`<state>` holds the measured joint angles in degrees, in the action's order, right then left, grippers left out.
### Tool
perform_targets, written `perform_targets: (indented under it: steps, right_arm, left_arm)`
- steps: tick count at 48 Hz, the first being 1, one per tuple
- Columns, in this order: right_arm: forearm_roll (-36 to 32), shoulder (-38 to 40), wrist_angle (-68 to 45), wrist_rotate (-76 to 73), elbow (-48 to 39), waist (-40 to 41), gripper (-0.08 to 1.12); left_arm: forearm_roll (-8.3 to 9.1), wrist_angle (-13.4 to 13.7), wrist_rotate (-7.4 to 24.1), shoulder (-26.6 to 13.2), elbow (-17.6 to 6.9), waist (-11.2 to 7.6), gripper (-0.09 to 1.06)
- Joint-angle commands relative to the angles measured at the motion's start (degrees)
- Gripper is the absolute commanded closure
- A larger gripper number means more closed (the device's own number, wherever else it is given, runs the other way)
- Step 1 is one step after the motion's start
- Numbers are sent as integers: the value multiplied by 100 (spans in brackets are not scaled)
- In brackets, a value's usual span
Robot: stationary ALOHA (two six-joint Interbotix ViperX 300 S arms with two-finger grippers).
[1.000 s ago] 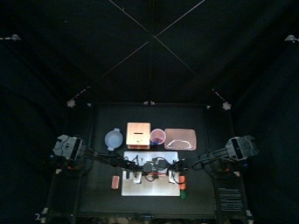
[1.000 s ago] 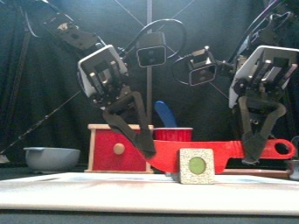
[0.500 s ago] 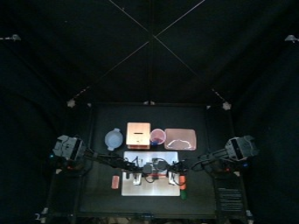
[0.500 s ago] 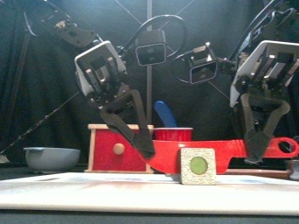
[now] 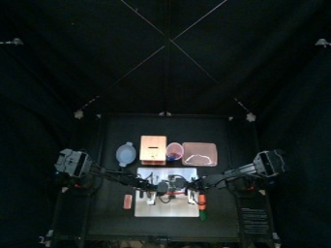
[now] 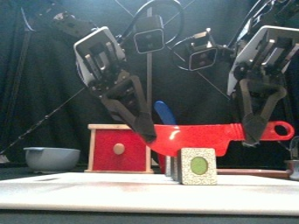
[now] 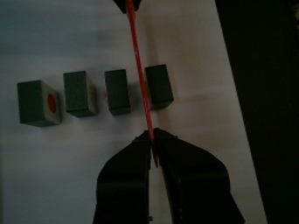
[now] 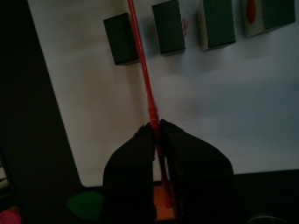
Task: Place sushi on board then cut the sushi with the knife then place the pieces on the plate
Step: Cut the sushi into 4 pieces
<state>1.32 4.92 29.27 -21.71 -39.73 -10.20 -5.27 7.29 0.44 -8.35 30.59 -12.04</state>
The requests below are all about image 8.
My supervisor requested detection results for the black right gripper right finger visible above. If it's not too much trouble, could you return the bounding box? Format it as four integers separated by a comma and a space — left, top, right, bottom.
158, 118, 242, 224

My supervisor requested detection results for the red toy knife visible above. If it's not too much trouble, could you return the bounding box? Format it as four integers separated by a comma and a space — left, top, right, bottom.
125, 0, 174, 209

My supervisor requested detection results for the orange toy piece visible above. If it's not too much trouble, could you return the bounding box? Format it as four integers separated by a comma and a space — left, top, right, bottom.
153, 185, 174, 221

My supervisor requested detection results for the white cutting board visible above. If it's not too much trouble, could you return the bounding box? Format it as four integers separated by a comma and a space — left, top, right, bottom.
26, 0, 299, 188

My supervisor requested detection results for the dark seaweed-wrapped sushi piece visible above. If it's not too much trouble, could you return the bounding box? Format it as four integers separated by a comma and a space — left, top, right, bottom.
194, 0, 237, 53
102, 12, 140, 67
238, 0, 296, 39
150, 0, 186, 57

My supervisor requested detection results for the green toy leaf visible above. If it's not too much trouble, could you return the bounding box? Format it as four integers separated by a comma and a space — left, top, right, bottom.
64, 191, 104, 221

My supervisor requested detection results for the pink toy piece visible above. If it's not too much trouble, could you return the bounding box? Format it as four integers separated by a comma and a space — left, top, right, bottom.
0, 208, 21, 224

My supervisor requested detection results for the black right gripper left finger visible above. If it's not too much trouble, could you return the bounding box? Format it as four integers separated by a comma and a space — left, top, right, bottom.
101, 123, 157, 224

